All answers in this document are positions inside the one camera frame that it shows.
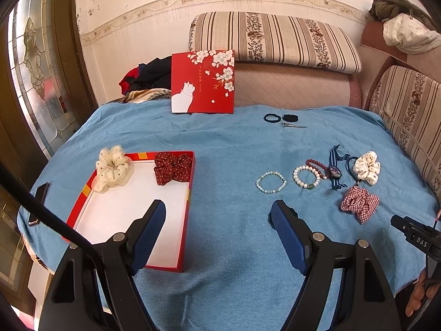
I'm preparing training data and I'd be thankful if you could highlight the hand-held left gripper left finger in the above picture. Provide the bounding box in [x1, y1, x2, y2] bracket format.
[38, 199, 166, 331]

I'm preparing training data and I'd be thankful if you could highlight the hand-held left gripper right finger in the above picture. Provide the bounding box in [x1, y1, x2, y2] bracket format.
[268, 199, 402, 331]

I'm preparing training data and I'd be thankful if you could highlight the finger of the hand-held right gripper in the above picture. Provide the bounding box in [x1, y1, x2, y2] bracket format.
[391, 215, 441, 253]

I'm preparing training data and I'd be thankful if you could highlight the red cardboard box tray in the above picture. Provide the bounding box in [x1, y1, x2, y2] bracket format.
[62, 151, 196, 273]

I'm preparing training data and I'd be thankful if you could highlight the blue striped strap watch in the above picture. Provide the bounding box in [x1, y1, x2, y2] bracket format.
[326, 145, 350, 191]

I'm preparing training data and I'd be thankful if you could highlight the dark red bead bracelet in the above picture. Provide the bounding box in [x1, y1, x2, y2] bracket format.
[305, 159, 329, 180]

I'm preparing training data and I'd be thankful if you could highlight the person's right hand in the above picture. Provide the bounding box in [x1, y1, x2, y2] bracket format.
[405, 269, 439, 318]

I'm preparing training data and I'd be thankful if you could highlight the red plaid scrunchie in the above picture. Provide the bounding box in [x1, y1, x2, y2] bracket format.
[340, 186, 380, 225]

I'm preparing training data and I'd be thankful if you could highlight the cream dotted organza scrunchie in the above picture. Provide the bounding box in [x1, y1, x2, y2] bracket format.
[94, 146, 133, 194]

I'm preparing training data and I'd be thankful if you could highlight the white dotted scrunchie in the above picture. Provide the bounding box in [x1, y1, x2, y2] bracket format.
[354, 151, 381, 184]

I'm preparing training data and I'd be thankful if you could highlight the blue blanket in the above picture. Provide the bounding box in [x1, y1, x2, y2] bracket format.
[17, 103, 441, 331]

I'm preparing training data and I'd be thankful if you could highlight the black phone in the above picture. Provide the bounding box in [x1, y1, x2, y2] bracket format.
[28, 182, 50, 227]

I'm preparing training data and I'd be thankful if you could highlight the patterned scarf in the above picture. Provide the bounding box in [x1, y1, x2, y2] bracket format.
[122, 88, 172, 105]

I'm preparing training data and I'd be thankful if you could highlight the pink sofa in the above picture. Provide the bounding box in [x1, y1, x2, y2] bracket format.
[233, 21, 441, 111]

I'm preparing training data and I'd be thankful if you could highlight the red box lid with cat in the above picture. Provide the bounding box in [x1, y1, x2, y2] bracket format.
[171, 50, 235, 114]

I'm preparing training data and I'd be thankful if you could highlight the pile of dark clothes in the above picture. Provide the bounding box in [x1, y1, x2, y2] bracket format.
[119, 58, 173, 95]

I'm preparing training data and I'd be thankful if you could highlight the white cloth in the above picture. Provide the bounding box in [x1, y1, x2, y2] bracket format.
[383, 13, 441, 55]

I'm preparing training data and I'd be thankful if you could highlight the long striped floral cushion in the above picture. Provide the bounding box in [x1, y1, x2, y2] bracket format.
[188, 11, 363, 74]

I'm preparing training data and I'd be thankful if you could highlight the stained glass wooden door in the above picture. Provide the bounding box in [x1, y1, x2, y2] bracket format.
[0, 0, 99, 194]

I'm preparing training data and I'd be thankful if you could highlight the green cloth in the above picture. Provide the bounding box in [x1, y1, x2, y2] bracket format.
[369, 0, 436, 28]

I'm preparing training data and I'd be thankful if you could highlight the white pearl bracelet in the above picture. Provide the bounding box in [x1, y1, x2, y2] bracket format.
[293, 165, 321, 191]

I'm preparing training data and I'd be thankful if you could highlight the pale green bead bracelet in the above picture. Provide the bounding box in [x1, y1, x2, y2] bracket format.
[255, 171, 287, 194]

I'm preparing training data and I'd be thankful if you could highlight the black cable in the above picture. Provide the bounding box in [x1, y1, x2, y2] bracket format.
[0, 162, 104, 259]

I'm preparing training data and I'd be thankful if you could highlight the dark blue hair tie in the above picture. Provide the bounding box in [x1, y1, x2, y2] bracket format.
[345, 156, 362, 180]

